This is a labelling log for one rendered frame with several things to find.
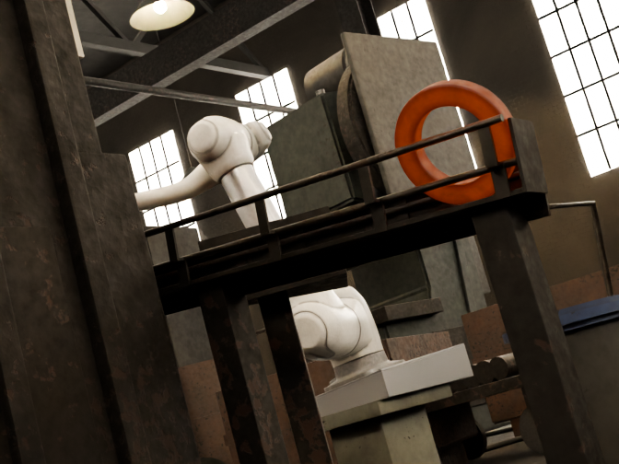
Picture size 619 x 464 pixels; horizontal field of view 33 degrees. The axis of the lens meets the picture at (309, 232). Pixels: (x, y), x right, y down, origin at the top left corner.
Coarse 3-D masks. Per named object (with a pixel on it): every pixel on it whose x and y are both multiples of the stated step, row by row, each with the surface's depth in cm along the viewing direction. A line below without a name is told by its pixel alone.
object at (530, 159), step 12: (516, 120) 148; (516, 132) 147; (528, 132) 150; (516, 144) 146; (528, 144) 149; (516, 156) 146; (528, 156) 148; (540, 156) 152; (528, 168) 147; (540, 168) 151; (528, 180) 146; (540, 180) 150; (540, 192) 149
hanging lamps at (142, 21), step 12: (144, 0) 942; (156, 0) 929; (168, 0) 928; (180, 0) 958; (144, 12) 965; (156, 12) 974; (168, 12) 976; (180, 12) 974; (192, 12) 968; (132, 24) 958; (144, 24) 972; (156, 24) 980; (168, 24) 983; (192, 168) 1547
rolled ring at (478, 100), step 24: (432, 96) 150; (456, 96) 149; (480, 96) 147; (408, 120) 154; (480, 120) 148; (504, 120) 147; (408, 144) 155; (504, 144) 148; (408, 168) 157; (432, 168) 157; (432, 192) 156; (456, 192) 154; (480, 192) 153
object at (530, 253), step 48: (480, 240) 152; (528, 240) 151; (240, 288) 185; (528, 288) 148; (240, 336) 181; (528, 336) 148; (240, 384) 179; (528, 384) 148; (576, 384) 148; (240, 432) 179; (576, 432) 144
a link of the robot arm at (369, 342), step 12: (348, 288) 299; (348, 300) 294; (360, 300) 298; (360, 312) 294; (360, 324) 290; (372, 324) 298; (360, 336) 290; (372, 336) 296; (360, 348) 292; (372, 348) 294; (336, 360) 296; (348, 360) 293
